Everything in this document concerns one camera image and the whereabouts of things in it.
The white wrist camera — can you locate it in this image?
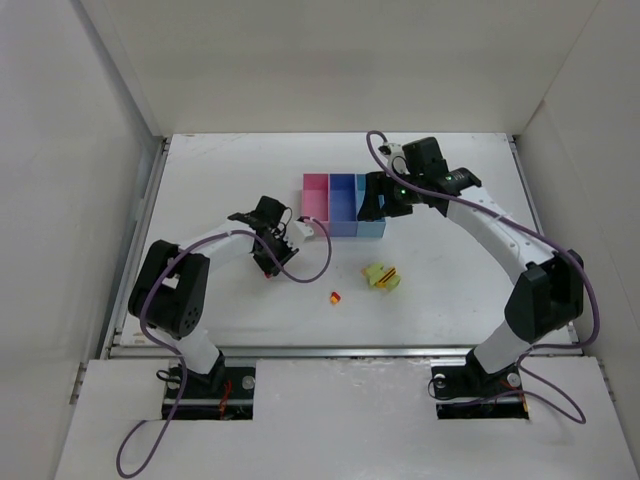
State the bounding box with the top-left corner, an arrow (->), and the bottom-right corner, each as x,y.
286,220 -> 315,248
378,142 -> 408,175

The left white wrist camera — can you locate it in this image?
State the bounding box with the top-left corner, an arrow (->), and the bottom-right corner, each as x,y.
286,220 -> 315,248

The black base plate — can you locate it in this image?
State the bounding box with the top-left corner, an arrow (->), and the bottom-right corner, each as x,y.
173,365 -> 256,421
428,365 -> 529,420

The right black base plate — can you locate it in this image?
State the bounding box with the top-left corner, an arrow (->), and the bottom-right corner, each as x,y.
428,365 -> 529,420

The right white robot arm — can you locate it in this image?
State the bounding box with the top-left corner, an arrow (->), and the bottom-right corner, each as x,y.
357,137 -> 584,400

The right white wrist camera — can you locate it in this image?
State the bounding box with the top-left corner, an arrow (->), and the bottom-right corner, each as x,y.
378,142 -> 408,175

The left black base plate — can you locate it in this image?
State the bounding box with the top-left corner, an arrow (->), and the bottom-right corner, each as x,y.
173,365 -> 256,421

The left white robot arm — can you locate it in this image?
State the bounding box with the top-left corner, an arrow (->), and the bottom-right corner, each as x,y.
128,196 -> 298,391

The dark blue container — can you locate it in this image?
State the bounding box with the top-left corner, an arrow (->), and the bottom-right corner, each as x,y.
329,173 -> 357,238

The pink container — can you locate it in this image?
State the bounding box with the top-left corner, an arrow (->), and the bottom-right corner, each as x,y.
301,173 -> 330,232

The light blue container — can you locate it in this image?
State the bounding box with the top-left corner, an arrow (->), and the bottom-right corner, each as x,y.
356,174 -> 386,239

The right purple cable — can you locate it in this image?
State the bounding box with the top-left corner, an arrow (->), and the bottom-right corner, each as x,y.
365,130 -> 600,425

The green yellow lego cluster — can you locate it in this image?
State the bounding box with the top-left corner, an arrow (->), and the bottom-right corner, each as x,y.
362,263 -> 401,292

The aluminium front rail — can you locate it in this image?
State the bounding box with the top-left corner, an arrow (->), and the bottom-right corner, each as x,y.
107,342 -> 584,360

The purple cable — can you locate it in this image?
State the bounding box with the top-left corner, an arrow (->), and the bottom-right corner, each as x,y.
115,216 -> 334,480
365,130 -> 600,425

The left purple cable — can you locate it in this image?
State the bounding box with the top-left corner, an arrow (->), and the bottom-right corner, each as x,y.
115,216 -> 334,480

